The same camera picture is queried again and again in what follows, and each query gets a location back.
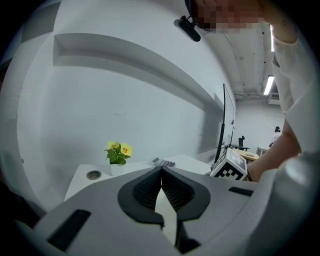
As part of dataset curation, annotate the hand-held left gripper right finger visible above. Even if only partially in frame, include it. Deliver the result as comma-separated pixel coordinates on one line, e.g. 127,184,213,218
161,166,259,248

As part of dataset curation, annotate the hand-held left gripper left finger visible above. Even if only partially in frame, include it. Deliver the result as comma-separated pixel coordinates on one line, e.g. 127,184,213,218
32,166,181,256

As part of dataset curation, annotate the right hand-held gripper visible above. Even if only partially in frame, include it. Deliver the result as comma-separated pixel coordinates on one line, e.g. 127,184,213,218
204,147,249,182

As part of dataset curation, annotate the person's right forearm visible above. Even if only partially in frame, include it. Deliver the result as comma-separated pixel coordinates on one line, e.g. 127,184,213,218
246,122,303,183

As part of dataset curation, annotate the light wooden table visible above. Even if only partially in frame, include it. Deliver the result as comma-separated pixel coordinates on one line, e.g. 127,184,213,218
233,148,261,161

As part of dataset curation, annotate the black office chair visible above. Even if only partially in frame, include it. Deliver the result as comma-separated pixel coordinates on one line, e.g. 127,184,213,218
236,135,251,152

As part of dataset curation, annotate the round grey desk grommet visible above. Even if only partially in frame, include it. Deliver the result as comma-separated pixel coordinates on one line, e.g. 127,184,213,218
85,170,103,181

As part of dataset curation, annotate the black computer monitor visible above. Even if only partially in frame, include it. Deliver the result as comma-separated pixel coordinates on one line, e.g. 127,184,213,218
214,83,237,165

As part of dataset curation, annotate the yellow flower plant white pot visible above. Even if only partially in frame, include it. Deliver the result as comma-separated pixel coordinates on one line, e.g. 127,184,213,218
104,140,133,177

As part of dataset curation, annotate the grey calculator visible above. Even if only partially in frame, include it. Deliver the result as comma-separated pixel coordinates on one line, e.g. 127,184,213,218
151,157,177,168

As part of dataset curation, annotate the long ceiling light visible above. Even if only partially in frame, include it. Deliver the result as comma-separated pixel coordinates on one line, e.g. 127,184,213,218
263,75,276,96
269,24,275,53

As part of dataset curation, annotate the person's white shirt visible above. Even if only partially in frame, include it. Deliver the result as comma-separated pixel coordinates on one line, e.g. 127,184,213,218
270,21,320,157

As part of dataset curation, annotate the person's head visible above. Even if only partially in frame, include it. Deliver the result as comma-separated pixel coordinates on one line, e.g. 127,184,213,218
184,0,266,33

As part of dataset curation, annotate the black head-worn camera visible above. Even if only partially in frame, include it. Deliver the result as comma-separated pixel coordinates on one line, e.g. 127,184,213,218
173,15,202,43

